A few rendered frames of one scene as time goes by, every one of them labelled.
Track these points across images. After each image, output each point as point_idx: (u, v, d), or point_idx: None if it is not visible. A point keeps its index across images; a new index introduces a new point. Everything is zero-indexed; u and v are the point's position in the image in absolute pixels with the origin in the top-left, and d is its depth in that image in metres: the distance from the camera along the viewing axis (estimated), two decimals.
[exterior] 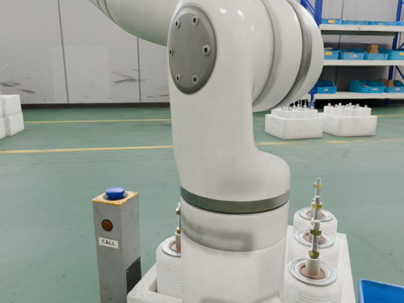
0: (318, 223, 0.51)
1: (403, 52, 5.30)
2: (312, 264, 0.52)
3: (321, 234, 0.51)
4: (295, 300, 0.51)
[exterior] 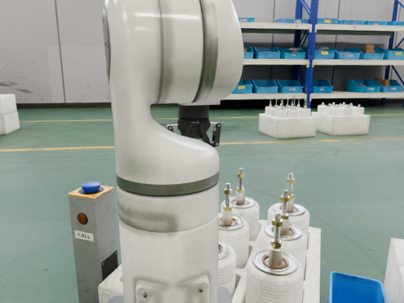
0: (279, 214, 0.53)
1: (400, 51, 5.32)
2: (274, 255, 0.54)
3: (282, 225, 0.53)
4: (257, 289, 0.53)
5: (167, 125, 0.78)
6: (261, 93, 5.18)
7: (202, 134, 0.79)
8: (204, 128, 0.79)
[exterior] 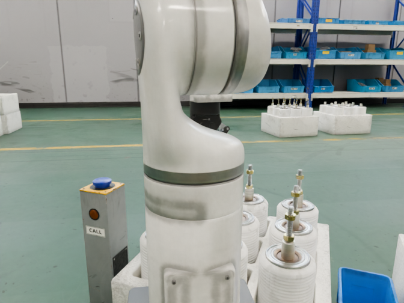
0: (292, 208, 0.53)
1: (400, 50, 5.33)
2: (287, 249, 0.54)
3: (294, 219, 0.53)
4: (270, 282, 0.53)
5: None
6: (263, 92, 5.19)
7: None
8: (214, 127, 0.80)
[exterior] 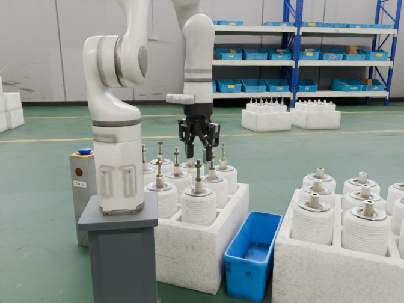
0: (199, 160, 0.86)
1: (380, 52, 5.65)
2: (196, 186, 0.87)
3: (201, 167, 0.86)
4: (185, 206, 0.86)
5: (182, 119, 0.88)
6: (250, 92, 5.51)
7: (198, 133, 0.82)
8: (198, 127, 0.81)
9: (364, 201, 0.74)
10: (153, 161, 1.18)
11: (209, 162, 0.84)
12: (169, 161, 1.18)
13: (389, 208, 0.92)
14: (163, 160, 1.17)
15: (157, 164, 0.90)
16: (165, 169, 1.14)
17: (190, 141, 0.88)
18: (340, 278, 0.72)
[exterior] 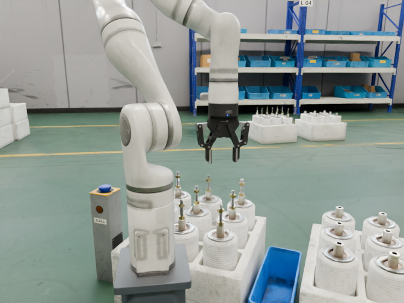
0: (219, 204, 0.87)
1: (383, 59, 5.66)
2: (221, 230, 0.87)
3: (217, 211, 0.87)
4: (216, 253, 0.85)
5: (247, 122, 0.83)
6: (254, 99, 5.52)
7: None
8: None
9: (389, 252, 0.75)
10: None
11: (208, 163, 0.83)
12: (186, 193, 1.19)
13: None
14: (181, 193, 1.18)
15: (180, 207, 0.91)
16: (183, 202, 1.15)
17: (235, 144, 0.84)
18: None
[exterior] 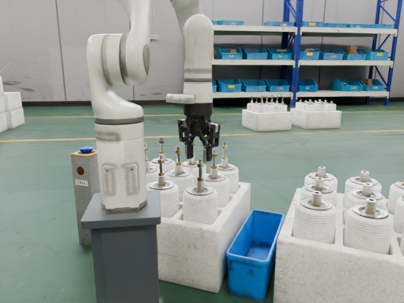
0: (199, 159, 0.86)
1: (380, 52, 5.65)
2: (202, 184, 0.87)
3: (196, 166, 0.87)
4: (205, 207, 0.84)
5: (182, 119, 0.88)
6: (250, 91, 5.51)
7: (198, 133, 0.82)
8: (198, 127, 0.81)
9: (367, 199, 0.74)
10: (154, 160, 1.18)
11: (209, 162, 0.84)
12: (170, 160, 1.18)
13: (391, 207, 0.92)
14: (165, 159, 1.17)
15: (159, 163, 0.90)
16: (166, 168, 1.14)
17: (190, 142, 0.87)
18: (342, 276, 0.72)
